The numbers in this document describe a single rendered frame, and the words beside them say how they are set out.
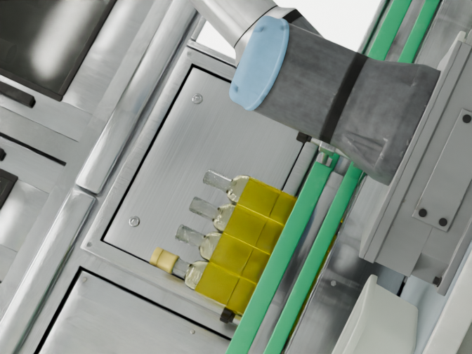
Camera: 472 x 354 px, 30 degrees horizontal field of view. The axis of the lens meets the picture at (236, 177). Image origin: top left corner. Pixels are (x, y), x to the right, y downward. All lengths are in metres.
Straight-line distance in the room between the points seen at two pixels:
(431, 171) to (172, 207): 0.83
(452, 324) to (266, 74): 0.35
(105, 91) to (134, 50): 0.11
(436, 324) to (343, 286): 0.43
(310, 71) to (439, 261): 0.26
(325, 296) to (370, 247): 0.42
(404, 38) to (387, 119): 0.69
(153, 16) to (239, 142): 0.34
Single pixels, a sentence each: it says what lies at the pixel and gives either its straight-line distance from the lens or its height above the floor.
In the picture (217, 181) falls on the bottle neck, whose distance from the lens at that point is 1.60.
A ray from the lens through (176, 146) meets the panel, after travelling 1.77.
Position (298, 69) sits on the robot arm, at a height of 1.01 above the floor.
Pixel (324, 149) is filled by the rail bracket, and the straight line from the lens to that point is 1.47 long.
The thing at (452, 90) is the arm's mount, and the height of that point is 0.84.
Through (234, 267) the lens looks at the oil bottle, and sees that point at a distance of 1.56.
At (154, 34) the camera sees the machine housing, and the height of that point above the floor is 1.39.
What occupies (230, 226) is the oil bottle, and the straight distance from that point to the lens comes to 1.57.
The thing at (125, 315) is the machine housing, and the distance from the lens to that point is 1.75.
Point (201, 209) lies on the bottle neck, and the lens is 1.60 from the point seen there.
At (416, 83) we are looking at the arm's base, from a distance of 1.03.
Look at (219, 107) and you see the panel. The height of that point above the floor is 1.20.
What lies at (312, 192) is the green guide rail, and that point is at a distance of 1.47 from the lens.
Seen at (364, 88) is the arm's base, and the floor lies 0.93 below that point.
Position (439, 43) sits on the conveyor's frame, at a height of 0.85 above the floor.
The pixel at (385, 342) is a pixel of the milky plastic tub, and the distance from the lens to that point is 1.05.
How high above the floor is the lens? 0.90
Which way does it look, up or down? 7 degrees up
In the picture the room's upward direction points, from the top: 65 degrees counter-clockwise
